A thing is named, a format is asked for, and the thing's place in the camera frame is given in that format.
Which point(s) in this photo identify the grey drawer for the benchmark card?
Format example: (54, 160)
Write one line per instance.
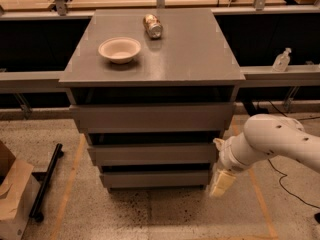
(158, 154)
(155, 179)
(137, 118)

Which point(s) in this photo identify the grey middle drawer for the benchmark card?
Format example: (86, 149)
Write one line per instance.
(158, 154)

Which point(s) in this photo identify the clear sanitizer pump bottle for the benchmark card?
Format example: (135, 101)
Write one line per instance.
(282, 61)

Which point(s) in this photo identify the grey drawer cabinet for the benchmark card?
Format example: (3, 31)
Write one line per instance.
(121, 95)

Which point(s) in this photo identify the grey bottom drawer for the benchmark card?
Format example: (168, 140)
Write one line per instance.
(155, 179)

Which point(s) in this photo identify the black floor bracket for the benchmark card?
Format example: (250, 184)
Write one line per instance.
(253, 109)

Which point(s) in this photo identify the black metal bar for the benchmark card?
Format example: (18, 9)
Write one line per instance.
(44, 178)

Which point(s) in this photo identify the cardboard box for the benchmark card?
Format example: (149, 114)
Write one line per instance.
(18, 190)

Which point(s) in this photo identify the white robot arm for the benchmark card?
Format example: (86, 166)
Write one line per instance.
(264, 136)

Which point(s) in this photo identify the metal soda can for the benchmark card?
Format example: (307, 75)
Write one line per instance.
(152, 26)

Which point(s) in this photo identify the grey metal rail shelf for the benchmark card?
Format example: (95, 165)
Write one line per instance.
(30, 80)

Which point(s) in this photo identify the grey top drawer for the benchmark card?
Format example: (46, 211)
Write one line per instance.
(137, 118)

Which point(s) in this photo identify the beige paper bowl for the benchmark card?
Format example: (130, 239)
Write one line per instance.
(119, 50)

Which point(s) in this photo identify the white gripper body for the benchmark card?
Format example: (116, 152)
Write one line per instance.
(226, 154)

